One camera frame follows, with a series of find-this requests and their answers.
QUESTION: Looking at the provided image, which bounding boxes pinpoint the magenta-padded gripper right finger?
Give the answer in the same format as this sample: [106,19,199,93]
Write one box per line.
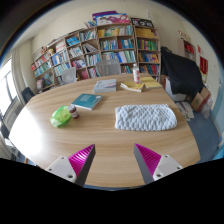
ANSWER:
[133,143,184,185]

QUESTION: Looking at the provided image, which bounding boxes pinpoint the dark office chair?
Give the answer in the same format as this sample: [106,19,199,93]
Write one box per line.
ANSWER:
[21,86,36,104]

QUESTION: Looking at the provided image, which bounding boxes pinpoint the white box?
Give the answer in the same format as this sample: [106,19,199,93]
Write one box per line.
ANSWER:
[164,77,188,103]

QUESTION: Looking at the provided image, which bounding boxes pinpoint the light grey chair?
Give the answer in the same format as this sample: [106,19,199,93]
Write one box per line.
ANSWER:
[60,66,78,85]

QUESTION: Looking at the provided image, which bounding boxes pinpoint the white bottle with red label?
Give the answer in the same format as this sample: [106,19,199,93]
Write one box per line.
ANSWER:
[132,63,141,84]

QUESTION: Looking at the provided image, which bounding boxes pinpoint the black cloth cover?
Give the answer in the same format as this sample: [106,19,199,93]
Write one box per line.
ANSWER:
[160,46,205,99]

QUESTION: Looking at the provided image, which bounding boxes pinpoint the cardboard box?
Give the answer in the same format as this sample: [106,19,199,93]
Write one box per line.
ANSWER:
[190,86,212,113]

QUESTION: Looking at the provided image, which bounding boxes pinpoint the open yellow book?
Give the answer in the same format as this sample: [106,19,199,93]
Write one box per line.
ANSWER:
[119,81,146,93]

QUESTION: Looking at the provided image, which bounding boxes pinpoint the red wall banner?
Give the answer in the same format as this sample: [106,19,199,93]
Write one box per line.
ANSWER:
[199,55,209,75]

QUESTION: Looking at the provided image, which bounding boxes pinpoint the small wall cabinet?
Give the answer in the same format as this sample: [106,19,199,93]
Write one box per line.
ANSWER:
[177,31,197,62]

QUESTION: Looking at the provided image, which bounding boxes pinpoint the small red-lidded jar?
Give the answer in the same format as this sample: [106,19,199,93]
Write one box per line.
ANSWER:
[68,104,80,120]

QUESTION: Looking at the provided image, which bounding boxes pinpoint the wooden bookshelf unit with books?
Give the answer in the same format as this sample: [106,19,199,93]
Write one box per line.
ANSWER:
[30,11,162,93]

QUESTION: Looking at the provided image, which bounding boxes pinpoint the white waffle towel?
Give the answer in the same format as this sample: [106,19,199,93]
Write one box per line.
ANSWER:
[114,103,178,132]

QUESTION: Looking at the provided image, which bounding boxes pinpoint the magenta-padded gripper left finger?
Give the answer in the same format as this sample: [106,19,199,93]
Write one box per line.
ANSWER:
[45,143,96,188]

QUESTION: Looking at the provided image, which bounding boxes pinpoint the papers on floor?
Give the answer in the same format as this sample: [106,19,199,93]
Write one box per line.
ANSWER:
[175,100,196,122]

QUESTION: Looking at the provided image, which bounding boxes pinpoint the grey mesh chair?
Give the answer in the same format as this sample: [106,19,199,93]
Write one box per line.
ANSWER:
[95,58,122,78]

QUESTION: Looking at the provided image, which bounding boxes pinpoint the grey book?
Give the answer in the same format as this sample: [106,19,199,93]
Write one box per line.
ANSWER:
[93,78,118,94]

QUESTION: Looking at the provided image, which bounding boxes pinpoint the teal book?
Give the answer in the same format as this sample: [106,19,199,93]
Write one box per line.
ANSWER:
[70,93,104,111]

